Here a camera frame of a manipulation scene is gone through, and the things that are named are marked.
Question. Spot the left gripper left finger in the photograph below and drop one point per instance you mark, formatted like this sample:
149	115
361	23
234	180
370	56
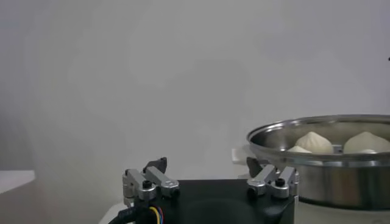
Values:
146	187

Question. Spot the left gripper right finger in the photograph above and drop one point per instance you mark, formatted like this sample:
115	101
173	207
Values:
275	185

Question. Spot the white steamed baozi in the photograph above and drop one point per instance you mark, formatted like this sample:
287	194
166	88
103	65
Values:
365	141
298	149
314	143

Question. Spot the steel steamer basket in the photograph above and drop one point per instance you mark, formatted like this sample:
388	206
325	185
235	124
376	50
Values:
335	182

